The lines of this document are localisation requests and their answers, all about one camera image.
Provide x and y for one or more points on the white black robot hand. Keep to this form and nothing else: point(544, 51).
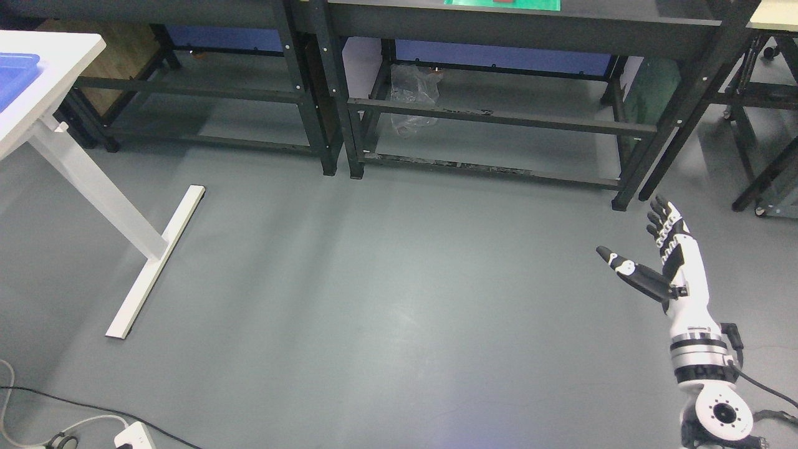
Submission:
point(681, 287)

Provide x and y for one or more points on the black middle metal shelf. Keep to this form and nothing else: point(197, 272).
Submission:
point(697, 38)

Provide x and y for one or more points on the green tray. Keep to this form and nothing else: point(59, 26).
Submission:
point(534, 5)

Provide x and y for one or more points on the black left metal shelf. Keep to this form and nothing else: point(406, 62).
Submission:
point(166, 60)

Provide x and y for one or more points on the blue tray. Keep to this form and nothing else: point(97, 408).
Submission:
point(18, 72)

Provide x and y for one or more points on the clear plastic bag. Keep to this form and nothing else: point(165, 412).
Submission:
point(415, 85)

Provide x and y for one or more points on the white power strip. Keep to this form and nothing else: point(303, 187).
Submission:
point(136, 435)

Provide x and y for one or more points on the white standing desk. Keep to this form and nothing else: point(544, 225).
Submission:
point(30, 119)

